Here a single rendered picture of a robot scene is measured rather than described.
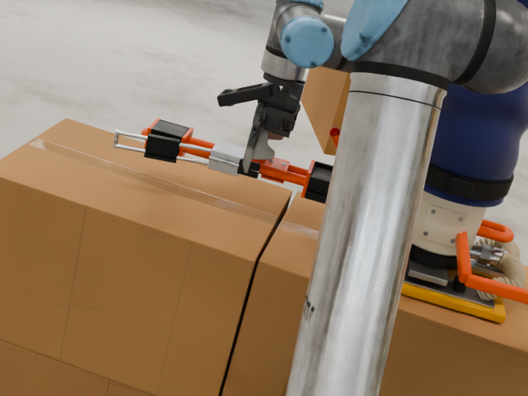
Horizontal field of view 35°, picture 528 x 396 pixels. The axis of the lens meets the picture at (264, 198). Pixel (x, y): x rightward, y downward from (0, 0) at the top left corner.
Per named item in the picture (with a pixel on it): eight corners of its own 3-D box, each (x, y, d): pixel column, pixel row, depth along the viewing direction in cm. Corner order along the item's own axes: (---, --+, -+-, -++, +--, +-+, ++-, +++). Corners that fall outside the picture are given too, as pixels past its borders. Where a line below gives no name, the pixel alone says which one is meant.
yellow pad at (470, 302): (499, 300, 177) (507, 280, 175) (504, 324, 167) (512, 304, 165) (343, 255, 179) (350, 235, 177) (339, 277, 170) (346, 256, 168)
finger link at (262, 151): (267, 176, 169) (280, 133, 170) (239, 167, 169) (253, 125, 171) (267, 179, 172) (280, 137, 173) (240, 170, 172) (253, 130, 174)
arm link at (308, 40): (353, 30, 149) (339, 12, 160) (291, 14, 147) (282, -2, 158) (337, 78, 153) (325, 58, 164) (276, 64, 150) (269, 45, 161)
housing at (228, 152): (243, 166, 183) (248, 148, 181) (238, 177, 177) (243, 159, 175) (214, 158, 184) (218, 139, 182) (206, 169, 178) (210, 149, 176)
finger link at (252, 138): (253, 145, 168) (266, 105, 170) (246, 144, 168) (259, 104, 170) (254, 152, 173) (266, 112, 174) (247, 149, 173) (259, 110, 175)
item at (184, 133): (189, 148, 185) (194, 127, 183) (181, 159, 178) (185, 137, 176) (153, 137, 185) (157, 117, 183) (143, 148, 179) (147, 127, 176)
